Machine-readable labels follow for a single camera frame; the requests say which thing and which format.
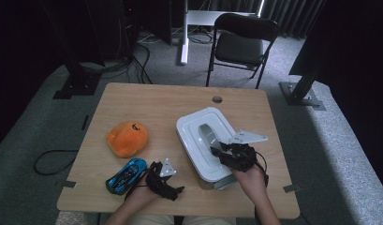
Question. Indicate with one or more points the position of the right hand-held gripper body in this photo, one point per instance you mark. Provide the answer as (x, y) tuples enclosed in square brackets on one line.
[(240, 156)]

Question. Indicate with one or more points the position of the grey tape piece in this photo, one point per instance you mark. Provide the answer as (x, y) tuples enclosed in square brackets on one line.
[(69, 184), (291, 188)]

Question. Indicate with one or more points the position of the white container lid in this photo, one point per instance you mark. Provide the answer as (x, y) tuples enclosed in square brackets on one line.
[(201, 140)]

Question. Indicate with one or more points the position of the person's left hand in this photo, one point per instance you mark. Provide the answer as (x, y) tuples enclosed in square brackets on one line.
[(142, 195)]

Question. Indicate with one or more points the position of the small black strip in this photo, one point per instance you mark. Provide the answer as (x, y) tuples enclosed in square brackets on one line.
[(85, 122)]

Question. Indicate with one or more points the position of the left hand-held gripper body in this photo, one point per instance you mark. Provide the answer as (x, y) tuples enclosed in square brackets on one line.
[(162, 186)]

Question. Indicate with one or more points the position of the clear plastic container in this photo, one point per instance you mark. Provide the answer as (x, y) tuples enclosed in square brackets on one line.
[(225, 182)]

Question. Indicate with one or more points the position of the black metal stand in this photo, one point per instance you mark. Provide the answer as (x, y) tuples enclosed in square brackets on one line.
[(78, 84), (301, 93)]

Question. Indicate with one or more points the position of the black folding chair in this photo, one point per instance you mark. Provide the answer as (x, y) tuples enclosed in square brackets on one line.
[(242, 47)]

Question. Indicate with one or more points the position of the dark curtain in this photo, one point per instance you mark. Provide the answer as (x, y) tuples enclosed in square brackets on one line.
[(292, 15)]

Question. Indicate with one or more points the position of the blue toy car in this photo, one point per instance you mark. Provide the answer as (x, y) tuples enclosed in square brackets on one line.
[(126, 176)]

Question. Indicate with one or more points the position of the white desk frame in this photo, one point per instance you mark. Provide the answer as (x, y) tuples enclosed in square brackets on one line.
[(192, 18)]

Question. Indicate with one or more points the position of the person's beige trousers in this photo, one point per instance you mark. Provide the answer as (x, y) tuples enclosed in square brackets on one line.
[(204, 220)]

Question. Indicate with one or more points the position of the orange plush toy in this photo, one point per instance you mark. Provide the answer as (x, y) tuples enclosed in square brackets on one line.
[(127, 139)]

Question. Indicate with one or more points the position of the person's right hand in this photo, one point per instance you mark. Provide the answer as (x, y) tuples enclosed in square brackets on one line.
[(250, 182)]

